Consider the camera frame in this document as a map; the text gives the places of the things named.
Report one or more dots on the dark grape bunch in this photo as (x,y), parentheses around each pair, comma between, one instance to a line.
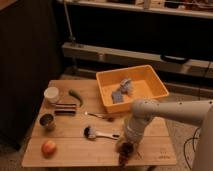
(125,151)

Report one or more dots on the red-orange apple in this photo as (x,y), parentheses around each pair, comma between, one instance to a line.
(48,148)

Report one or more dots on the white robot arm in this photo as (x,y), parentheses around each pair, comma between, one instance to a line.
(198,113)

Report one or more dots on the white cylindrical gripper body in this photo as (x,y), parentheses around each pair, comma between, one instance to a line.
(134,128)

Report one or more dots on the blue-grey sponge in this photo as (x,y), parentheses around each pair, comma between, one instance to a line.
(117,97)

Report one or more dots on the crumpled grey cloth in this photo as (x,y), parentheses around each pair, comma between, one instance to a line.
(126,87)

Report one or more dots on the white dish brush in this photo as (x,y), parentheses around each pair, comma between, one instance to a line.
(92,134)

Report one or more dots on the green chili pepper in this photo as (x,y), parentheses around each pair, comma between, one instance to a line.
(77,96)

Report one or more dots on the dark rectangular bar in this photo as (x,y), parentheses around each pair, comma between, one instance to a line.
(65,109)

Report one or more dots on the yellow plastic bin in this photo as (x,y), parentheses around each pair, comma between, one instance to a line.
(144,83)

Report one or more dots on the metal stand pole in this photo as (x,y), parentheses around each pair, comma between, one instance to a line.
(72,38)

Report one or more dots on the white paper cup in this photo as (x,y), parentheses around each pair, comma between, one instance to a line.
(52,94)

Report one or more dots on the metal spoon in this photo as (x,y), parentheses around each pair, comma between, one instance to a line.
(110,119)

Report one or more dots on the grey metal shelf rail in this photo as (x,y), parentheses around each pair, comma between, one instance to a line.
(130,58)

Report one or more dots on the metal can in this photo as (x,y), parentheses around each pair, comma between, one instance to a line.
(47,121)

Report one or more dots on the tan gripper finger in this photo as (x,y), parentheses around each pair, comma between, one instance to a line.
(119,143)

